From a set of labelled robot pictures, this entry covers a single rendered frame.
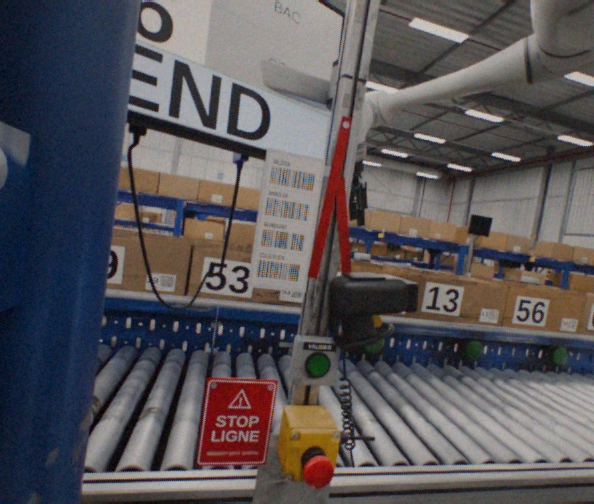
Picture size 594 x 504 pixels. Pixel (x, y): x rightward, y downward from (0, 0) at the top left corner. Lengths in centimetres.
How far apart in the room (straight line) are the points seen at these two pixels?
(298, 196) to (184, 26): 29
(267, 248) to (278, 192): 8
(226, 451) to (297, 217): 35
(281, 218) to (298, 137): 19
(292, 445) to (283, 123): 49
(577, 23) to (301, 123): 48
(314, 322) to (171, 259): 67
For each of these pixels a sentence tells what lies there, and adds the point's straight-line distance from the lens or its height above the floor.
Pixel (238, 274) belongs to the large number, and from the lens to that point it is 109.
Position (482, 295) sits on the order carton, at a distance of 146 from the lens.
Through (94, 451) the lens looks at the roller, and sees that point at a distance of 70.
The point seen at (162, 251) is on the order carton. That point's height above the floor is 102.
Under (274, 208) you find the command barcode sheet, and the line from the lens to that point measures 49.
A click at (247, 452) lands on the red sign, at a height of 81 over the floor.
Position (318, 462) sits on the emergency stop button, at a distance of 49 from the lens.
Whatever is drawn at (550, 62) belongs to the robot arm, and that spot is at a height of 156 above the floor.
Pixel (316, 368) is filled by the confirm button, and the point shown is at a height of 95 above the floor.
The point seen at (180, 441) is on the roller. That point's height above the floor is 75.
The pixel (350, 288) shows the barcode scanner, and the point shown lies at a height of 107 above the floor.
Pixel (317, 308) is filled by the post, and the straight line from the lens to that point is 52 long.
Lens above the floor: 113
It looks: 3 degrees down
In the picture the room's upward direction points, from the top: 9 degrees clockwise
